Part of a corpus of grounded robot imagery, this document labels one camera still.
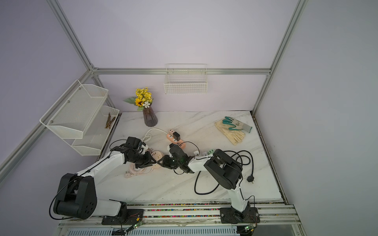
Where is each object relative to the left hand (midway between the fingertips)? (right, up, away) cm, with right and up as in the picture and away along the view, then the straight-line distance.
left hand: (154, 164), depth 86 cm
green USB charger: (+34, +6, +4) cm, 35 cm away
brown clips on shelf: (-33, +26, +10) cm, 43 cm away
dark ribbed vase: (-9, +29, +22) cm, 38 cm away
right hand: (+3, -1, +3) cm, 5 cm away
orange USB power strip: (+14, +11, +14) cm, 23 cm away
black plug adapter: (+12, +16, +12) cm, 23 cm away
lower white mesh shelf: (-39, +17, +6) cm, 43 cm away
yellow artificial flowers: (-9, +40, +7) cm, 42 cm away
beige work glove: (+54, +15, +19) cm, 59 cm away
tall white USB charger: (+25, +6, +2) cm, 26 cm away
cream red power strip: (+27, +9, -26) cm, 39 cm away
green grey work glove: (+59, +23, +26) cm, 69 cm away
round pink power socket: (+1, +4, +4) cm, 6 cm away
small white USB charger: (+31, +6, +2) cm, 31 cm away
